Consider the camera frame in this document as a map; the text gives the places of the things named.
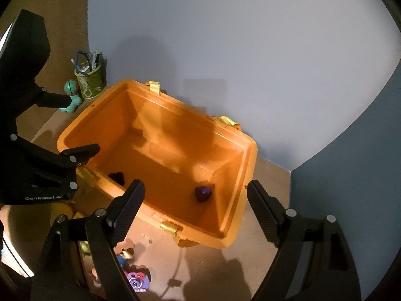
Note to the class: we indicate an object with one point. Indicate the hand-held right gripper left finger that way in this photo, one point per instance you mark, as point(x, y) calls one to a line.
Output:
point(127, 213)

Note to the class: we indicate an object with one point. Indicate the teal toy figure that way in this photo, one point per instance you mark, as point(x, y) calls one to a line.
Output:
point(70, 87)

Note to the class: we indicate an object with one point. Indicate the green mesh pen holder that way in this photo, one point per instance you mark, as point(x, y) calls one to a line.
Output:
point(89, 83)

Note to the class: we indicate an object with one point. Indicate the orange plastic container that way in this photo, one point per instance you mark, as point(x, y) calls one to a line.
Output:
point(175, 150)

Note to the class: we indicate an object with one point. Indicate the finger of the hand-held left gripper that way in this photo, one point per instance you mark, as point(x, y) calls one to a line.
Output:
point(80, 153)
point(54, 100)

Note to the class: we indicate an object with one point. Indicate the colourful printed board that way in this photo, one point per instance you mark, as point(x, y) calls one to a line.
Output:
point(12, 255)

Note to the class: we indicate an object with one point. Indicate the small toy figure blue outfit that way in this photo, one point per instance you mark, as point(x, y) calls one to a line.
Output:
point(127, 252)

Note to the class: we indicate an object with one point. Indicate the black marker pen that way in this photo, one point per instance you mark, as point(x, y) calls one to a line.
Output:
point(97, 59)

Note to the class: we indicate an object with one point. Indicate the blue glasses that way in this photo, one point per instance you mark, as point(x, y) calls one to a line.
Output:
point(83, 51)

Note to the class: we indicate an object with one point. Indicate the dark purple small toy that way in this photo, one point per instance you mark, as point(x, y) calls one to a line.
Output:
point(203, 193)
point(117, 178)

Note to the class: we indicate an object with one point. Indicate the purple toy camera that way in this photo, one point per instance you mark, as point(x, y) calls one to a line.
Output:
point(137, 283)

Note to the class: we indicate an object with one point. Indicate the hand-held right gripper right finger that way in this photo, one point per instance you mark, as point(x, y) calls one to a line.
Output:
point(264, 216)

